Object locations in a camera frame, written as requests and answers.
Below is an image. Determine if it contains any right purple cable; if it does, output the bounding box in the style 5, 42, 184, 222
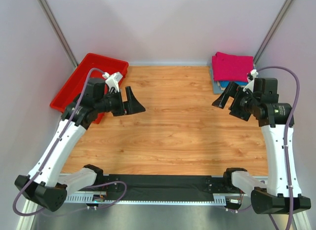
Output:
254, 66, 301, 230

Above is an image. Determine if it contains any frame post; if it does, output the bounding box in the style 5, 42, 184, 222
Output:
253, 0, 295, 65
37, 0, 79, 68

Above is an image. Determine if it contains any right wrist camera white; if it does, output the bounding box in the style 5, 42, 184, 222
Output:
243, 69, 259, 92

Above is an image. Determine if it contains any left frame post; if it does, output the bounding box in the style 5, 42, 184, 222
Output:
37, 0, 79, 68

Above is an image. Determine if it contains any magenta t shirt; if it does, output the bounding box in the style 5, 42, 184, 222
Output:
211, 52, 253, 82

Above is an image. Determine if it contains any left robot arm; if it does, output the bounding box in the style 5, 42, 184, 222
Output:
14, 78, 146, 212

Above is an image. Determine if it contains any blue folded t shirt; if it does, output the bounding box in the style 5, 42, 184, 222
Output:
217, 79, 250, 89

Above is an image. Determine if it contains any red plastic bin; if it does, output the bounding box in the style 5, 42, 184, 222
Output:
50, 53, 128, 134

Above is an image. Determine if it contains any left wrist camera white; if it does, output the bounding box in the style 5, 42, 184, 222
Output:
102, 72, 123, 92

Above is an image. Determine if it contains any beige folded t shirt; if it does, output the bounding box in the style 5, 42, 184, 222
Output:
217, 81, 229, 91

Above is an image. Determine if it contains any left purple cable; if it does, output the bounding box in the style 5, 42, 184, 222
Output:
12, 68, 128, 217

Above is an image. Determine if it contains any right frame post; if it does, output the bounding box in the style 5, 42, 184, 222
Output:
253, 0, 295, 65

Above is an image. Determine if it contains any grey folded t shirt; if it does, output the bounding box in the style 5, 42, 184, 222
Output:
209, 67, 225, 94

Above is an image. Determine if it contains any purple cable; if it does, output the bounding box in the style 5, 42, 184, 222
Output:
254, 66, 301, 230
12, 68, 128, 217

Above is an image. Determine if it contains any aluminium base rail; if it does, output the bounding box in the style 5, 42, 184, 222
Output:
59, 173, 270, 208

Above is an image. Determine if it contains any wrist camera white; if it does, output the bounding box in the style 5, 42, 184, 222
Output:
243, 69, 259, 92
102, 72, 123, 92

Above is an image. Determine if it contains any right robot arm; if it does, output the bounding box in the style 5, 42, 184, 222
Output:
212, 78, 311, 214

